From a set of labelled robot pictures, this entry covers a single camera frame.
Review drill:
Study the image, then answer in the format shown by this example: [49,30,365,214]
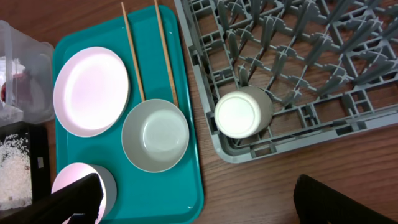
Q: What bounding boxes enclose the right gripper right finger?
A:
[294,174,397,224]

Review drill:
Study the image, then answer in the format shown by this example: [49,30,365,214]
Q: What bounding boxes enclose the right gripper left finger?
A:
[1,174,104,224]

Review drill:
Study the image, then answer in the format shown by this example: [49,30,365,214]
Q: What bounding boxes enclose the grey bowl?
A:
[121,99,190,173]

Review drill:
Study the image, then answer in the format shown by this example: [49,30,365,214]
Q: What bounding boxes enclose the large pink plate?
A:
[53,47,130,138]

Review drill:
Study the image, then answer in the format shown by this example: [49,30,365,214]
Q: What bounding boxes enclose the white cup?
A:
[215,86,274,139]

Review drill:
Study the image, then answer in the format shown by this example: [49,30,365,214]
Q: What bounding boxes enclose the red snack wrapper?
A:
[1,73,33,107]

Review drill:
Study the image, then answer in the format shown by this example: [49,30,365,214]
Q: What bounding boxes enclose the wooden chopstick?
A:
[154,0,179,107]
[121,2,146,101]

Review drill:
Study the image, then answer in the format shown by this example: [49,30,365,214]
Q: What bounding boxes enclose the white tissue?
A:
[1,56,25,83]

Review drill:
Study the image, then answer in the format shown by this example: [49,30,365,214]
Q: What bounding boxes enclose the rice leftovers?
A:
[1,134,33,211]

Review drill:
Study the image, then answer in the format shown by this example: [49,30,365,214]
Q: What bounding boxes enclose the grey dishwasher rack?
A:
[175,0,397,163]

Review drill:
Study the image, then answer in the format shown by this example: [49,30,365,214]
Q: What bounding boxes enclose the black tray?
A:
[1,122,51,218]

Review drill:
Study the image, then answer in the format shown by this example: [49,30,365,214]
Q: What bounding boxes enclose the teal plastic serving tray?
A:
[53,6,205,223]

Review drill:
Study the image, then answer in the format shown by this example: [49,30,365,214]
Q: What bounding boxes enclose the clear plastic bin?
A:
[1,20,55,126]

